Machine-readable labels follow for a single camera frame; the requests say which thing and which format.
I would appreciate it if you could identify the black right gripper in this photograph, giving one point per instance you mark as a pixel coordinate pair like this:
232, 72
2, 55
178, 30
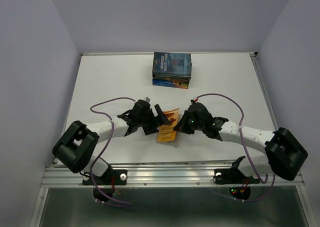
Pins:
181, 126

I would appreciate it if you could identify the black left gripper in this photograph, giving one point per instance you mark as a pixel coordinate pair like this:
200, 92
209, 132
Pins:
158, 120

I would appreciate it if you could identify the orange Huckleberry Finn book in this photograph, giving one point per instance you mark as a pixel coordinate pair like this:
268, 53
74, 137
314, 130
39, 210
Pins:
166, 134

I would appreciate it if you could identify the Jane Eyre blue book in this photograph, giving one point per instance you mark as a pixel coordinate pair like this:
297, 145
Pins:
170, 84

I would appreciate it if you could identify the Nineteen Eighty-Four blue book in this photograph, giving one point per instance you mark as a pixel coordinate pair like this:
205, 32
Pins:
172, 64

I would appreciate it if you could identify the Little Women book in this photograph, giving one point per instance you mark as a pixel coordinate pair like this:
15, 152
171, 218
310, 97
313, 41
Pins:
171, 77

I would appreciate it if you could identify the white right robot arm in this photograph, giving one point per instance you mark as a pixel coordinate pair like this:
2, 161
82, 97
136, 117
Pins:
281, 153

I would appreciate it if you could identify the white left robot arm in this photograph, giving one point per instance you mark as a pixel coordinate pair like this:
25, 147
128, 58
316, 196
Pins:
75, 148

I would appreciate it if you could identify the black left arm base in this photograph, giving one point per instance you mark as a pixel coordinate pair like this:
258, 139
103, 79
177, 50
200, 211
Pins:
104, 186

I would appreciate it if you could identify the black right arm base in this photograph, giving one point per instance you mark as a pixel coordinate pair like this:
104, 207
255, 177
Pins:
240, 189

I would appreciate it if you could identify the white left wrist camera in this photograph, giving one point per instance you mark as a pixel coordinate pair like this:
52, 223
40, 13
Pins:
147, 99

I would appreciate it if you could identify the aluminium mounting rail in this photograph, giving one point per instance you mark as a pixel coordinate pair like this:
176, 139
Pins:
155, 175

